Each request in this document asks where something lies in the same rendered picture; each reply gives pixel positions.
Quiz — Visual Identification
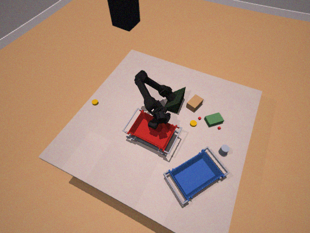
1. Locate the tan rectangular block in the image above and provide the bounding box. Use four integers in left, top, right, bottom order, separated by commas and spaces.
186, 94, 203, 112

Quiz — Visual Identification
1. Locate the yellow disc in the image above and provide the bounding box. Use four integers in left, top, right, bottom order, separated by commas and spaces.
190, 120, 197, 127
92, 99, 98, 106

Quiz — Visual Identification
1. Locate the green rectangular block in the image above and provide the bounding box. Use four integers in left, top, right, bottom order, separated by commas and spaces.
204, 112, 224, 127

